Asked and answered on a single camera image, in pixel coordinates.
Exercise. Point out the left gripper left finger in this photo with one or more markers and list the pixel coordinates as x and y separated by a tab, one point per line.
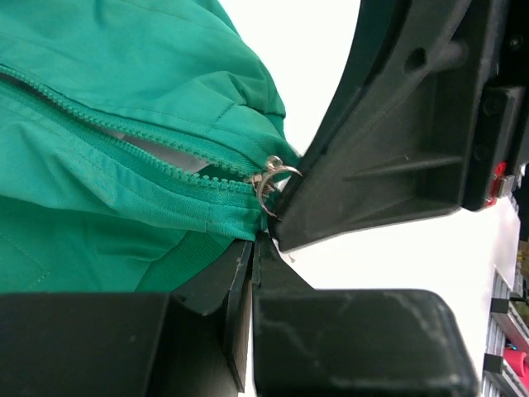
209	345

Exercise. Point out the green zip-up jacket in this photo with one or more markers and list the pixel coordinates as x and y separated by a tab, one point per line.
139	139

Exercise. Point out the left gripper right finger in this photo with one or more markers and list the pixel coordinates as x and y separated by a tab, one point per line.
270	270

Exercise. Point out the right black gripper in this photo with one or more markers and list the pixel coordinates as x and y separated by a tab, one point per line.
395	142

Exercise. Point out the aluminium frame rail right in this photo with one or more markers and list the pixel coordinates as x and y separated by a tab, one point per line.
505	364

